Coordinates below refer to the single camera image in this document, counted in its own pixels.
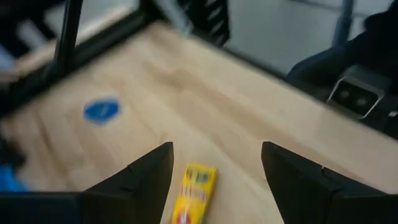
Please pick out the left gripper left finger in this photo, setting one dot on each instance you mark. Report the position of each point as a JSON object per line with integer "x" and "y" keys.
{"x": 140, "y": 193}

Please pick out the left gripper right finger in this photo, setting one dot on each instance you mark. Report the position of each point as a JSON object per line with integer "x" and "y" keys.
{"x": 304, "y": 193}

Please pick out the yellow crayon box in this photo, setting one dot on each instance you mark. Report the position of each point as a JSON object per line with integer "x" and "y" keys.
{"x": 194, "y": 193}

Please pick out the blue coil wristband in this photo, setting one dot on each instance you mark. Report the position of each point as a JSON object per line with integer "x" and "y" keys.
{"x": 93, "y": 113}

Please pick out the blue plastic basket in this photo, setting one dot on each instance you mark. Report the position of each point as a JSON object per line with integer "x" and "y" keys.
{"x": 9, "y": 180}

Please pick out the silver table-level camera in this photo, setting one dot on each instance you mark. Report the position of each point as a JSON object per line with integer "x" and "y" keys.
{"x": 354, "y": 96}

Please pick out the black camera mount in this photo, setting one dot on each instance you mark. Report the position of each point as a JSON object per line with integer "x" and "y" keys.
{"x": 311, "y": 68}

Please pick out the black aluminium table frame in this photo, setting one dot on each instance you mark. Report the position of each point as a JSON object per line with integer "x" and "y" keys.
{"x": 109, "y": 40}

